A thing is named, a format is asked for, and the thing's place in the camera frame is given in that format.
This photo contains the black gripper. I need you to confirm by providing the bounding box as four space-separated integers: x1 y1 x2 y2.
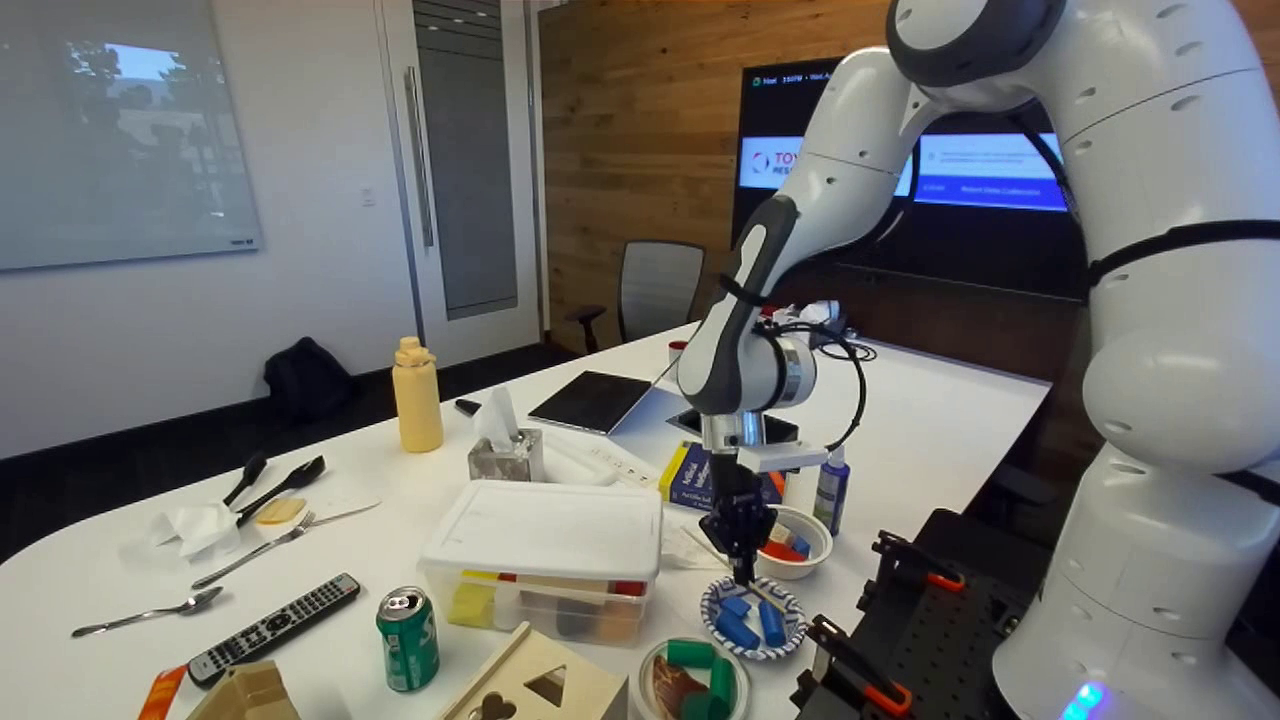
697 451 785 571

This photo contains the blue patterned bowl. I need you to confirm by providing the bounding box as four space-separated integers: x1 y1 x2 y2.
700 578 811 669

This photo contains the white bowl with green toy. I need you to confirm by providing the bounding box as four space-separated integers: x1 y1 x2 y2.
631 632 754 720

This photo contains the green toy piece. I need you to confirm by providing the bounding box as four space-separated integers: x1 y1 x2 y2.
664 636 739 714

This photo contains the black orange clamp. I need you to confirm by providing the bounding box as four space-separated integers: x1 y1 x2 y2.
803 613 916 720
871 528 968 598

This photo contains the clear plastic storage box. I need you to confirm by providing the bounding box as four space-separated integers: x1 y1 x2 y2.
420 477 668 653

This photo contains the wooden shape sorter box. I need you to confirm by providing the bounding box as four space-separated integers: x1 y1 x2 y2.
437 621 631 720

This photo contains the black perforated mounting board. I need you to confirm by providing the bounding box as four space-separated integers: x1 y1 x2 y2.
794 505 1074 720

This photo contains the grey tissue box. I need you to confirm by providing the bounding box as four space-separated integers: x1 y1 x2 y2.
464 383 552 488

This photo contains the grey office chair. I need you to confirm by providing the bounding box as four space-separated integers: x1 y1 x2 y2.
572 236 708 358

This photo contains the green soda can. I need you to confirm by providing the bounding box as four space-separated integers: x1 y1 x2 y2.
371 580 446 697

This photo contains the yellow bottle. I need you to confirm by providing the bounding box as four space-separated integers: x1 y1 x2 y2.
387 333 450 456

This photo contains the silver knife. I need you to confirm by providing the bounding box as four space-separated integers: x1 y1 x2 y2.
187 498 383 598

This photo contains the black plastic spoon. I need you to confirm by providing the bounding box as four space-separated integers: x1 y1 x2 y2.
233 451 328 532

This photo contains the wooden spoon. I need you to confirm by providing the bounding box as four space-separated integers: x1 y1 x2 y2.
253 498 313 535

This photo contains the black backpack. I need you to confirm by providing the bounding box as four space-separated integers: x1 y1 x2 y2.
261 333 356 426

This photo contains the white door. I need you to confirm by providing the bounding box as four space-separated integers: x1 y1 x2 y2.
377 0 544 373

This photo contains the black remote control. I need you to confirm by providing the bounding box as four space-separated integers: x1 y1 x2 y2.
179 571 366 692

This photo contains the small black utensil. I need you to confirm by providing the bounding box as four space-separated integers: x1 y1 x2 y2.
222 451 273 514

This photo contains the brown cardboard box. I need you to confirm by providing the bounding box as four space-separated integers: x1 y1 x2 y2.
183 658 305 720

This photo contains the white crumpled napkin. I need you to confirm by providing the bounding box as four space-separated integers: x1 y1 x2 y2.
126 501 243 571

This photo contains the silver fork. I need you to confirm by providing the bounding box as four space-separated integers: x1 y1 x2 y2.
70 583 227 639

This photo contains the glass whiteboard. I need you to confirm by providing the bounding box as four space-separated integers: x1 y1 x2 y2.
0 0 269 276

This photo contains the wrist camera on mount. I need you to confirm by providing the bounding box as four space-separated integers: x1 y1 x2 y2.
735 442 837 473

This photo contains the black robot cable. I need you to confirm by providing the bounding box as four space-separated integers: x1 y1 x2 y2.
758 316 871 456

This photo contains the wall mounted tv screen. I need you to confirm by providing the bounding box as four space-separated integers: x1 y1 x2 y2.
727 54 1114 296

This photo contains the orange handled tool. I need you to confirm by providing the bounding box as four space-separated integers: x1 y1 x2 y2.
135 660 194 720

